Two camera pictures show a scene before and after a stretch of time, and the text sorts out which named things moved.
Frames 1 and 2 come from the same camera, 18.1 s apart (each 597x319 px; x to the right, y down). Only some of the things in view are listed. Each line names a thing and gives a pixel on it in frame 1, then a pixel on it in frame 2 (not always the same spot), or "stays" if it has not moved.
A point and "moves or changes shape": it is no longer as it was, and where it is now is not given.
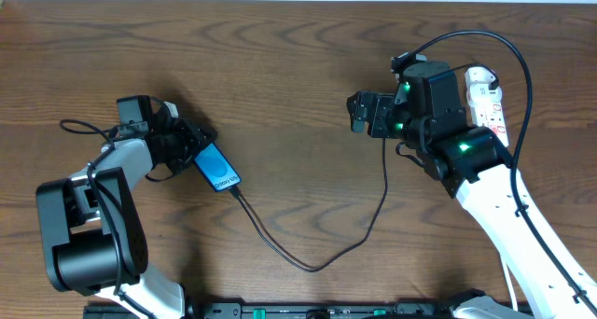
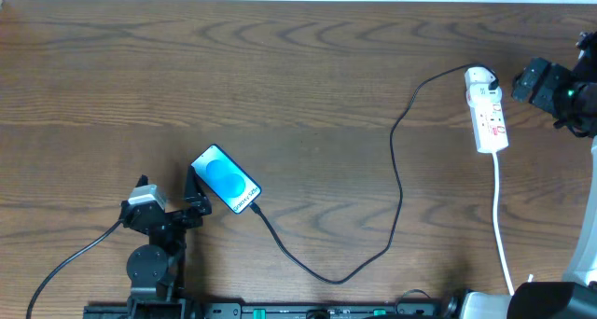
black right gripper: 377,115 -> 534,83
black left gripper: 194,142 -> 171,216
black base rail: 292,310 stays
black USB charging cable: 334,261 -> 493,86
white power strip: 484,102 stays
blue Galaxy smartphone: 215,169 moves or changes shape
